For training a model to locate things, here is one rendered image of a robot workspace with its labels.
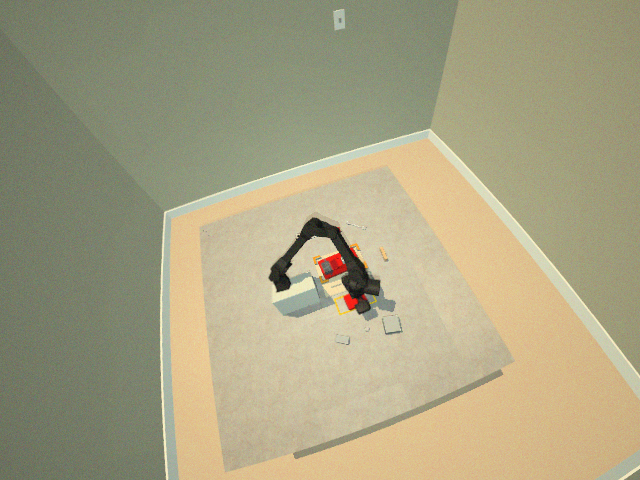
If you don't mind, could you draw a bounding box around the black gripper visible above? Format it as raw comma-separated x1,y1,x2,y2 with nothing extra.
341,275,371,315

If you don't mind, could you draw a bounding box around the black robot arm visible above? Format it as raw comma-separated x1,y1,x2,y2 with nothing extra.
269,218,381,296

